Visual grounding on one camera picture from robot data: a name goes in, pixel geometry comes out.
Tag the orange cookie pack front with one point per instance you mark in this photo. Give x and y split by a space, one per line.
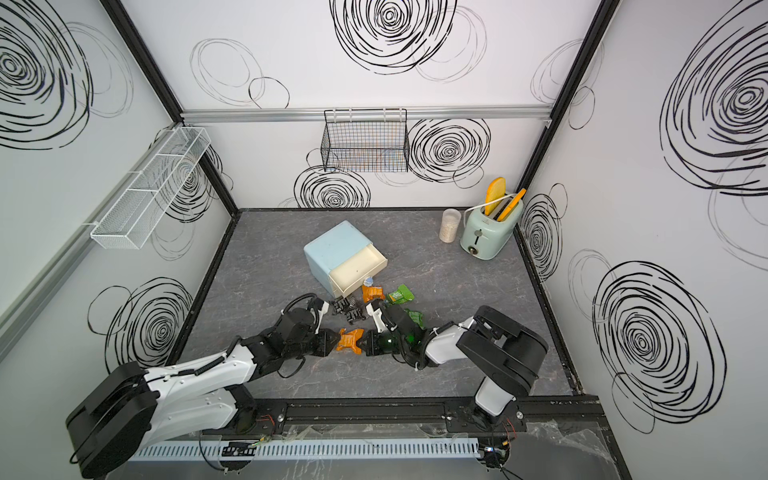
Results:
349 340

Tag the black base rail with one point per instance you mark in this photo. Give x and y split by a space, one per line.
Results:
454 414

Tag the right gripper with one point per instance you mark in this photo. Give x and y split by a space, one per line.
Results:
373 336

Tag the clear jar with grains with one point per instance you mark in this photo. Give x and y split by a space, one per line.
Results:
450 221

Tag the white slotted cable duct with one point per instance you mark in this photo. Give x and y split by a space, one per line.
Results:
335 449

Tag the orange cookie pack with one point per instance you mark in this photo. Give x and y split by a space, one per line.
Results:
370 293
349 340

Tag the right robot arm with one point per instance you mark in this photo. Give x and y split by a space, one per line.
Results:
509 354

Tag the black cookie pack right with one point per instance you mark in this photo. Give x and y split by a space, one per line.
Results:
354 315

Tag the yellow toast slice right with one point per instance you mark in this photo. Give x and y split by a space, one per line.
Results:
506 212

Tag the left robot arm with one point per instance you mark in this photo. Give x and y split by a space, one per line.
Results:
135 407

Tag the orange cookie pack back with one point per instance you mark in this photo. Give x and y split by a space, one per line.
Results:
370 293

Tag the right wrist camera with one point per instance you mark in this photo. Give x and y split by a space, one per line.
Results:
375 309

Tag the yellow toast slice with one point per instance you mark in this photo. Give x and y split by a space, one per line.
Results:
495 193
506 212

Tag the light blue drawer cabinet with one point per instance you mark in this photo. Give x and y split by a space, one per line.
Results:
331 249

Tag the green cookie pack left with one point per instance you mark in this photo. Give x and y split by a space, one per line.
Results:
416 317

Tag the black cookie pack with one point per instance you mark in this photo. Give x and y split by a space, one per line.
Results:
342 306
354 315

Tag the cream top drawer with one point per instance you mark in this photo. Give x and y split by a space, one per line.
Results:
351 274

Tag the white mesh wall shelf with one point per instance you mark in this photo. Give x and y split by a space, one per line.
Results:
131 219

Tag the black wire wall basket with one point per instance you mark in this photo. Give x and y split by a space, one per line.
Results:
366 140

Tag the mint green toaster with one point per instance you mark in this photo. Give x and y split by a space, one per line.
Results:
484 237

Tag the green cookie pack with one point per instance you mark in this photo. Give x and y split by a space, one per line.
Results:
416 317
401 295

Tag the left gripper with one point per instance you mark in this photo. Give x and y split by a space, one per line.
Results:
326 341

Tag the green cookie pack upper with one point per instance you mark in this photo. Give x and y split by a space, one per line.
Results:
401 295

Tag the yellow toast slice left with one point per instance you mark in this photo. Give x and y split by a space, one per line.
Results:
495 193

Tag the black cookie pack left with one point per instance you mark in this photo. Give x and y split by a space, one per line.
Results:
342 306

